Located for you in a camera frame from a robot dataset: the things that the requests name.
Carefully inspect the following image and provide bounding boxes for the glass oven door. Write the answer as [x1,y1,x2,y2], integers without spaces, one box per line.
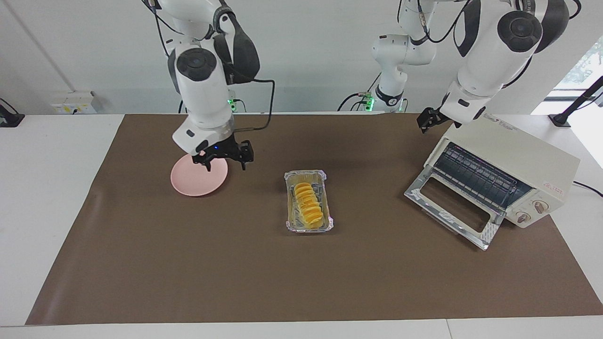
[404,168,505,251]

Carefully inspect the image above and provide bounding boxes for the black table clamp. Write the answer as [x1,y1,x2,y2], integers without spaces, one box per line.
[0,97,25,128]

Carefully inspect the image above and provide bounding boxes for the sliced yellow bread loaf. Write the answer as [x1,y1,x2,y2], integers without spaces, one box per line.
[293,182,324,229]

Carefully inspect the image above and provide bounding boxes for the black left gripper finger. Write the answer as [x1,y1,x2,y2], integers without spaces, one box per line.
[416,108,439,134]

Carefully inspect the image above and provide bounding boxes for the black oven power cable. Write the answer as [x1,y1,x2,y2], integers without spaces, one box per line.
[572,181,603,198]

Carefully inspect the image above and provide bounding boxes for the metal wire oven rack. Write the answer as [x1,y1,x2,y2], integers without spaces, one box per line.
[433,142,534,213]

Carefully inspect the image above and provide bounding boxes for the brown table mat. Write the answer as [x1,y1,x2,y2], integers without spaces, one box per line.
[25,113,603,326]

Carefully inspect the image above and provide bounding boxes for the black arm base cables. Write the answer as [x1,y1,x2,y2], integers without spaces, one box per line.
[336,73,381,113]

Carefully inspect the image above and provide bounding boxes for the white toaster oven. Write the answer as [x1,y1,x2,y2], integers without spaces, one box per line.
[424,116,581,229]

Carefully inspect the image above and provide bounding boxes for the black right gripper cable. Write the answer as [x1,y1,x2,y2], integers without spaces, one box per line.
[233,77,276,135]

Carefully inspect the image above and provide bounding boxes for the aluminium foil tray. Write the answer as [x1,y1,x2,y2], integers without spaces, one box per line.
[284,169,334,234]

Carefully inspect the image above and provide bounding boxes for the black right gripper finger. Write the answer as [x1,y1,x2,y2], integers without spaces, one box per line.
[190,151,214,171]
[235,139,255,171]

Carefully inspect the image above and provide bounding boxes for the white wall socket box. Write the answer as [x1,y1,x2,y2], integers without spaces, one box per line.
[50,90,98,115]

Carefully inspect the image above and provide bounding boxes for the black camera stand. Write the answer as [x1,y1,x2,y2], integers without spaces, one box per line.
[548,75,603,128]

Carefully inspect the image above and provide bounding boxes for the pink round plate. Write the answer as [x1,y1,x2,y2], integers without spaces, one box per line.
[170,154,229,197]

